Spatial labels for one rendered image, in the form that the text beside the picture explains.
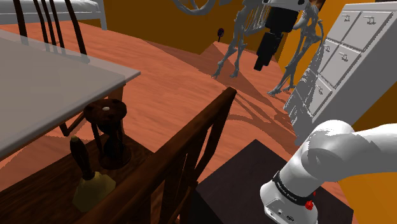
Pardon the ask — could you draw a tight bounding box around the white bed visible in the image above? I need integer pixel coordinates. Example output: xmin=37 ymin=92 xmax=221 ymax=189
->
xmin=0 ymin=0 xmax=108 ymax=31

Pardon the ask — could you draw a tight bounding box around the brass hand bell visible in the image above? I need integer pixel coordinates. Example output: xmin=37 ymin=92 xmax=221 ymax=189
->
xmin=69 ymin=135 xmax=117 ymax=214

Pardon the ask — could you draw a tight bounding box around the brown wooden slat-back chair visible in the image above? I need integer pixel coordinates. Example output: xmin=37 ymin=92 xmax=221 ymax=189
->
xmin=12 ymin=0 xmax=91 ymax=64
xmin=0 ymin=87 xmax=239 ymax=224

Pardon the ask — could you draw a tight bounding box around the white chest of drawers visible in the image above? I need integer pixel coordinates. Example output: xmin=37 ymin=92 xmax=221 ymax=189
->
xmin=283 ymin=2 xmax=397 ymax=146

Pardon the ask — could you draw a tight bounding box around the grey top dining table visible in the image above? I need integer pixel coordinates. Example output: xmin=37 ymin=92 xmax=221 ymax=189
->
xmin=0 ymin=29 xmax=142 ymax=162

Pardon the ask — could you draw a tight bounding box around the dark wooden hourglass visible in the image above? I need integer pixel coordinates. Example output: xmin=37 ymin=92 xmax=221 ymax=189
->
xmin=83 ymin=98 xmax=133 ymax=171

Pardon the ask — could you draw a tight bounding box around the grey animal skeleton statue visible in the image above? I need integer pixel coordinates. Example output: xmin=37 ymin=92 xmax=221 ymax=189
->
xmin=172 ymin=0 xmax=325 ymax=97

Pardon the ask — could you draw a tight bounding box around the dark robot stand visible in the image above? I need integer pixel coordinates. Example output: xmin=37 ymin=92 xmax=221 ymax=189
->
xmin=189 ymin=139 xmax=354 ymax=224

